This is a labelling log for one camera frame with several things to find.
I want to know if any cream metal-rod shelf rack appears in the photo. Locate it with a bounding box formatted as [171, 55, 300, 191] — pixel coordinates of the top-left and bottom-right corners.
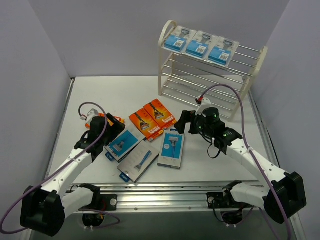
[157, 20, 268, 121]

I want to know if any clear Gillette blister pack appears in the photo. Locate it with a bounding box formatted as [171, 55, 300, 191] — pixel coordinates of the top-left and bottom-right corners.
[185, 30, 218, 59]
[163, 26, 197, 53]

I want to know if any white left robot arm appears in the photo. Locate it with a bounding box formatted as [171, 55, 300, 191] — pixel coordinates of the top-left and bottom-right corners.
[20, 113, 125, 237]

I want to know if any orange gillette fusion5 box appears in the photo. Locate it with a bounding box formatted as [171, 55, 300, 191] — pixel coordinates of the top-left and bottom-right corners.
[85, 112, 125, 129]
[129, 108, 164, 142]
[143, 98, 177, 130]

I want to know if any white Gillette Skinguard razor pack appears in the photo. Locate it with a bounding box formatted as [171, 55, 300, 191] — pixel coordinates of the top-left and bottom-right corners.
[207, 36, 240, 67]

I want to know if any orange Gillette Fusion5 box left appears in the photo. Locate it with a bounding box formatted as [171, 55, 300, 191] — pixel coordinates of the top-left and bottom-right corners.
[85, 112, 125, 129]

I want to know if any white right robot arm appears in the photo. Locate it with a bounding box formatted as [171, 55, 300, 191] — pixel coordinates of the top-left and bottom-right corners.
[174, 107, 307, 224]

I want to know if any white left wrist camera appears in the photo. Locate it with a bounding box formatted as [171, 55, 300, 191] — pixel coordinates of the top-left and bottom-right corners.
[80, 108, 100, 124]

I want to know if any orange Gillette Fusion5 box right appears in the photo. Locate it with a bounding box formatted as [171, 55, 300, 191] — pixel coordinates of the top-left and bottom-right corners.
[143, 98, 177, 130]

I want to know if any orange Gillette Fusion5 box middle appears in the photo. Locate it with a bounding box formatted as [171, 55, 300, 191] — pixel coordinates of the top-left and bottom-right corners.
[129, 108, 164, 142]

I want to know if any aluminium mounting rail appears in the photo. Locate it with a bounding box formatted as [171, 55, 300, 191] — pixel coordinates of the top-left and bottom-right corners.
[27, 179, 300, 216]

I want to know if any grey Harry's box blue razor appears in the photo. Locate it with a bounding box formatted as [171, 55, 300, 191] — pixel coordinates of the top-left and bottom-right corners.
[117, 141, 160, 183]

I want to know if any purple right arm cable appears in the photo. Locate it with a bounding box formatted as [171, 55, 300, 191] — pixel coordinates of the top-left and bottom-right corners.
[196, 84, 292, 240]

